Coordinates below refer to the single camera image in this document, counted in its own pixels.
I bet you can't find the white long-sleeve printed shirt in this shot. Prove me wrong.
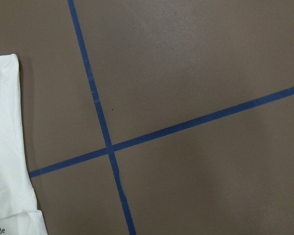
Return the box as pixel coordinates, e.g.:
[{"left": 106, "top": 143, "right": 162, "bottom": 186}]
[{"left": 0, "top": 54, "right": 47, "bottom": 235}]

